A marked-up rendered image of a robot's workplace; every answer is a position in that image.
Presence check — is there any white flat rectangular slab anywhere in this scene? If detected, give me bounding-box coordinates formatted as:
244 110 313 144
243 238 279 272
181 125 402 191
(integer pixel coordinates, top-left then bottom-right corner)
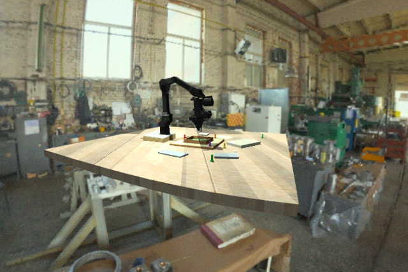
158 149 188 158

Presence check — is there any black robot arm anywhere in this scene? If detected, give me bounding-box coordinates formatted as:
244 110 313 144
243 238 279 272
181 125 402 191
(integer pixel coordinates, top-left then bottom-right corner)
158 76 214 136

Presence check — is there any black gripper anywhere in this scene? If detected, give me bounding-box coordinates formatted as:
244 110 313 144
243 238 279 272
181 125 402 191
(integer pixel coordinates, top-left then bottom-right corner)
189 107 206 131

